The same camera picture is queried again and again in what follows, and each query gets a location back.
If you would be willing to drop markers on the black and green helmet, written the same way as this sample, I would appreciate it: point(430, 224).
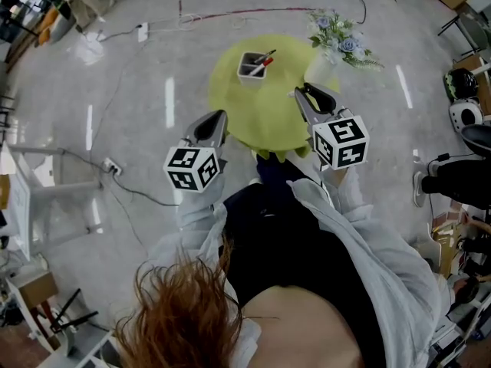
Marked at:
point(460, 83)

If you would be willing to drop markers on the router with black antennas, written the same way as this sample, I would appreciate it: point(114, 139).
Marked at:
point(69, 316)

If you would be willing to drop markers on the white metal table frame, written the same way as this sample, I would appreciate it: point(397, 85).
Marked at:
point(57, 190)

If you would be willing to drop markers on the white helmet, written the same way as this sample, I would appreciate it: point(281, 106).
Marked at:
point(465, 114)

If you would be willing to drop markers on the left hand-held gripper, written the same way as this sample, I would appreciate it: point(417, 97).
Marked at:
point(190, 169)

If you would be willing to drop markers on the blue and white flower bouquet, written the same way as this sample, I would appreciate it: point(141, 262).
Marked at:
point(341, 40)

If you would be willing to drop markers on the white power strip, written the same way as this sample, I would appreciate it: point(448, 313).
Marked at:
point(112, 166)
point(142, 31)

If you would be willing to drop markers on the black pen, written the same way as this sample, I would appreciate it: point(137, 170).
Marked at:
point(265, 56)

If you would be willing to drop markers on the person's right forearm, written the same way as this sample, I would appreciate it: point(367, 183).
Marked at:
point(351, 194)

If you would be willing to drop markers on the red capped marker pen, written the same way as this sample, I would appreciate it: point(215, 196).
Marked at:
point(262, 66)

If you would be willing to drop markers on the person's legs in dark trousers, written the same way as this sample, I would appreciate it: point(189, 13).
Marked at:
point(291, 236)

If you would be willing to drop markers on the grey square pen holder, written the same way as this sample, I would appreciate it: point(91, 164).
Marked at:
point(251, 76)

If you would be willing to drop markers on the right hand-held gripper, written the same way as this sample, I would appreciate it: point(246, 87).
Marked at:
point(341, 140)

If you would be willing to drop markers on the person's torso in grey jacket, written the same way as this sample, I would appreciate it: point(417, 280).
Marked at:
point(383, 267)

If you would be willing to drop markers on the person's left forearm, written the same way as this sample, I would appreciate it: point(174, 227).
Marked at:
point(199, 209)

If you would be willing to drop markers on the white vase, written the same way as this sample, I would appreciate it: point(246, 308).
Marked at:
point(320, 73)

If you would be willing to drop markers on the green round tablecloth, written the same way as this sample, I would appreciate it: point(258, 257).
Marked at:
point(264, 106)

